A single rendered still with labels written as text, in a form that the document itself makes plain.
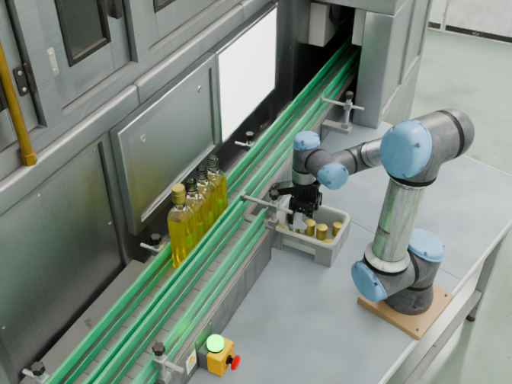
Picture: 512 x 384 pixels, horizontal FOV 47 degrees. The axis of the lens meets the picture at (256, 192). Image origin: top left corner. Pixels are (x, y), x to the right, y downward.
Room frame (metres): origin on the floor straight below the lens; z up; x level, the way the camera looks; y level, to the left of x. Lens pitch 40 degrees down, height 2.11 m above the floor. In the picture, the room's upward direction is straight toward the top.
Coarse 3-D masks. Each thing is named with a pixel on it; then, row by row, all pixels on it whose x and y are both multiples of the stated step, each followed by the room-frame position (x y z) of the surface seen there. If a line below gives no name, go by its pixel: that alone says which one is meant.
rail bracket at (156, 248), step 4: (152, 236) 1.15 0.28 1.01; (156, 236) 1.15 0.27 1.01; (160, 236) 1.15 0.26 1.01; (152, 240) 1.13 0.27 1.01; (156, 240) 1.13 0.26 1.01; (160, 240) 1.14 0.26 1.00; (140, 244) 1.17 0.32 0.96; (144, 244) 1.17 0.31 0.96; (156, 244) 1.14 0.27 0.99; (148, 248) 1.15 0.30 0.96; (152, 248) 1.14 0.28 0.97; (156, 248) 1.14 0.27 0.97; (160, 248) 1.14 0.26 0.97; (152, 252) 1.14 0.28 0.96; (156, 252) 1.13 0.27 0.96
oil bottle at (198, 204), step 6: (186, 198) 1.21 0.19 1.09; (192, 198) 1.20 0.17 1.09; (198, 198) 1.21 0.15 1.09; (204, 198) 1.22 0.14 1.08; (186, 204) 1.20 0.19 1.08; (192, 204) 1.19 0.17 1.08; (198, 204) 1.20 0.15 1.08; (204, 204) 1.22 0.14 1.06; (198, 210) 1.19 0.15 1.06; (204, 210) 1.22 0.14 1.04; (198, 216) 1.19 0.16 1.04; (204, 216) 1.21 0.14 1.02; (198, 222) 1.19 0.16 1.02; (204, 222) 1.21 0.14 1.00; (198, 228) 1.19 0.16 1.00; (204, 228) 1.21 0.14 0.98; (198, 234) 1.18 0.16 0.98; (204, 234) 1.21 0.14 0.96; (198, 240) 1.18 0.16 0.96
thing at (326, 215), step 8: (288, 200) 1.49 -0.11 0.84; (320, 208) 1.46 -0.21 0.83; (328, 208) 1.45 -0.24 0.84; (280, 216) 1.44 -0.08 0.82; (320, 216) 1.46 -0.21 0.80; (328, 216) 1.45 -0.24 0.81; (336, 216) 1.44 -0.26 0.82; (344, 216) 1.42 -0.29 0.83; (280, 224) 1.43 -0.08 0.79; (288, 224) 1.45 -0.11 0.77; (328, 224) 1.44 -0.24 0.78; (344, 224) 1.38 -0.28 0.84; (288, 232) 1.34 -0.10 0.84; (328, 232) 1.41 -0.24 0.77; (312, 240) 1.30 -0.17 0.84; (336, 240) 1.30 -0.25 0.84
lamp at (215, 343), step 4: (212, 336) 0.94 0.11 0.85; (216, 336) 0.94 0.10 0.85; (220, 336) 0.94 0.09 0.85; (208, 340) 0.93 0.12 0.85; (212, 340) 0.93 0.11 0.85; (216, 340) 0.93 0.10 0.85; (220, 340) 0.93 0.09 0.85; (208, 344) 0.92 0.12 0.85; (212, 344) 0.91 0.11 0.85; (216, 344) 0.91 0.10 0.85; (220, 344) 0.92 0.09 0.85; (208, 348) 0.92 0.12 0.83; (212, 348) 0.91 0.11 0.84; (216, 348) 0.91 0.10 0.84; (220, 348) 0.91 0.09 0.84; (212, 352) 0.91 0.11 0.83; (216, 352) 0.91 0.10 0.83
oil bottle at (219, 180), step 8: (208, 176) 1.31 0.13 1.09; (216, 176) 1.30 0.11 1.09; (224, 176) 1.32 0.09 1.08; (216, 184) 1.29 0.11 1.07; (224, 184) 1.32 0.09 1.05; (216, 192) 1.29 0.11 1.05; (224, 192) 1.32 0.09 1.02; (216, 200) 1.29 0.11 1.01; (224, 200) 1.32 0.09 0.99; (224, 208) 1.31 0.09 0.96
